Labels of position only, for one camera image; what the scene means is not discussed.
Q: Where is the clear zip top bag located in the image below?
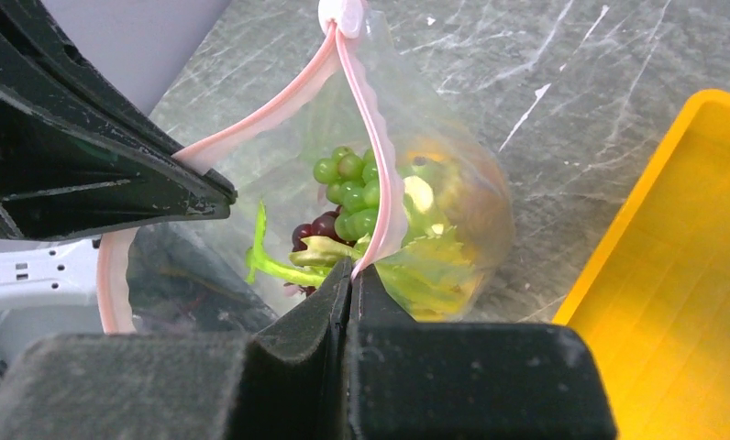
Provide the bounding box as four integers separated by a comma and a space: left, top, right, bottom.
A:
96, 1, 496, 334

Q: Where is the yellow banana bunch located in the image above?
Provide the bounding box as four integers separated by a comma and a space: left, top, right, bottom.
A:
398, 142, 515, 322

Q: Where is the green grape bunch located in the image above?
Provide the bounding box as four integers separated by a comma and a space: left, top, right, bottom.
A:
313, 146, 380, 242

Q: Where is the celery stalk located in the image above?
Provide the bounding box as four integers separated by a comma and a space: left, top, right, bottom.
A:
244, 201, 481, 317

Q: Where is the yellow plastic tray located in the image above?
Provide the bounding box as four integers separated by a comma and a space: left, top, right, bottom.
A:
554, 89, 730, 439

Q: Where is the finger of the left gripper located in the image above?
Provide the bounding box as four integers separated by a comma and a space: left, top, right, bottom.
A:
0, 66, 232, 241
0, 0, 238, 204

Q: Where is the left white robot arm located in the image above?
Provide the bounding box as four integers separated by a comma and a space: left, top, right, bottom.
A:
0, 1, 238, 313

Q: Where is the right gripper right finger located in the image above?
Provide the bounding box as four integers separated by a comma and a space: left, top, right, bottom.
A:
347, 269, 618, 439

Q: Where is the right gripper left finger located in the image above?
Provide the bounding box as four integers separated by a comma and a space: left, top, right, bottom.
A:
0, 259, 352, 439

